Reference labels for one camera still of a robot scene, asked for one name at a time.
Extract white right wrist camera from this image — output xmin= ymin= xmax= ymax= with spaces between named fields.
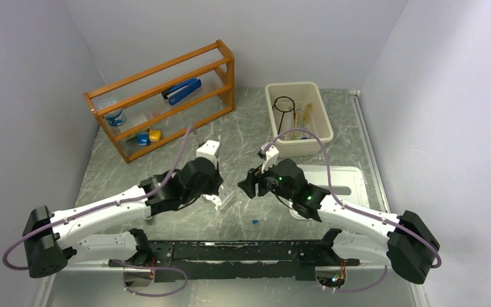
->
xmin=259 ymin=143 xmax=279 ymax=173

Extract beige plastic bin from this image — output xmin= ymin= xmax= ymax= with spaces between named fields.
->
xmin=265 ymin=82 xmax=334 ymax=157

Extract tan test tube brush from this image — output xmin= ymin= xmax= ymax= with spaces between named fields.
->
xmin=301 ymin=104 xmax=313 ymax=128

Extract colourful plastic spoons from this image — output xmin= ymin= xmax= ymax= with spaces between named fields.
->
xmin=292 ymin=109 xmax=304 ymax=140

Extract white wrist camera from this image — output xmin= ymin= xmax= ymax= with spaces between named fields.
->
xmin=196 ymin=139 xmax=221 ymax=169
xmin=259 ymin=143 xmax=279 ymax=173

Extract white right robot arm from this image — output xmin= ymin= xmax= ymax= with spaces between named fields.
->
xmin=237 ymin=159 xmax=440 ymax=285

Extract blue yellow small objects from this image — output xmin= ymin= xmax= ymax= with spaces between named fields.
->
xmin=136 ymin=129 xmax=162 ymax=146

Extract clear plastic bag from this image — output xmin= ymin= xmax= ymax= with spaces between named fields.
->
xmin=203 ymin=191 xmax=235 ymax=211

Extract orange wooden rack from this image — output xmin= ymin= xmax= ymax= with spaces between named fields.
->
xmin=84 ymin=40 xmax=235 ymax=163

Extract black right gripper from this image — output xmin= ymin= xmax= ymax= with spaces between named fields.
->
xmin=238 ymin=157 xmax=295 ymax=202

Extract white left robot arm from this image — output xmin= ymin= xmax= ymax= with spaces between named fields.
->
xmin=22 ymin=155 xmax=223 ymax=278

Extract blue stapler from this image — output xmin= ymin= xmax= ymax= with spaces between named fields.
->
xmin=161 ymin=78 xmax=202 ymax=106

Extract blue white tape roll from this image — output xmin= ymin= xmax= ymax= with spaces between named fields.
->
xmin=103 ymin=109 xmax=127 ymax=127

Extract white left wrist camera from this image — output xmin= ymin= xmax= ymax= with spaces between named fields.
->
xmin=196 ymin=139 xmax=221 ymax=169

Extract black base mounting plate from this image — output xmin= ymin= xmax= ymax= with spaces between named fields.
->
xmin=125 ymin=239 xmax=360 ymax=283

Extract white bin lid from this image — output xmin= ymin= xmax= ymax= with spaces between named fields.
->
xmin=298 ymin=164 xmax=370 ymax=209

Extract black metal ring tripod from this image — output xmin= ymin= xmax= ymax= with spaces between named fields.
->
xmin=272 ymin=96 xmax=297 ymax=134

